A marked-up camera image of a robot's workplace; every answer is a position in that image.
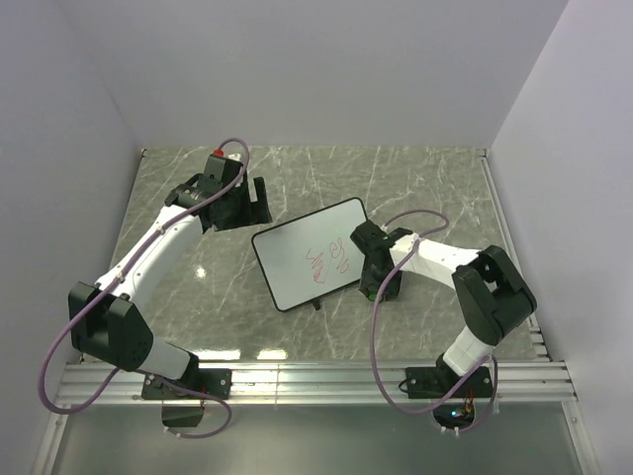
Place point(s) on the aluminium rail at table front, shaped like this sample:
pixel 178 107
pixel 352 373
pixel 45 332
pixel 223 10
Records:
pixel 318 383

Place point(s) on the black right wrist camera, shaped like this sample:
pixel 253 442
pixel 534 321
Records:
pixel 369 238

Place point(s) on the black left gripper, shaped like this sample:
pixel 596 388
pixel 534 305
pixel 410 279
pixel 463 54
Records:
pixel 255 212

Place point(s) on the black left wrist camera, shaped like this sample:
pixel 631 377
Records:
pixel 221 169

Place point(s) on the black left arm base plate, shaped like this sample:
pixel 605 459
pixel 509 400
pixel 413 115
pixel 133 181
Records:
pixel 210 381

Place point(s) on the white board with black frame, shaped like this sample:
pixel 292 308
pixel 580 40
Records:
pixel 312 256

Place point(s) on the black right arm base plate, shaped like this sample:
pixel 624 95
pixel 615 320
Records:
pixel 435 382

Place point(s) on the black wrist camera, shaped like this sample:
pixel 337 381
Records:
pixel 221 169
pixel 369 238

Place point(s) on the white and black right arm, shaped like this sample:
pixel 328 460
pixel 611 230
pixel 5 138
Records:
pixel 493 296

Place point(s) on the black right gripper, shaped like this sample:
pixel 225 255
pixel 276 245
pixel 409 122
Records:
pixel 368 282

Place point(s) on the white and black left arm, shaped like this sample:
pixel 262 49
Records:
pixel 108 314

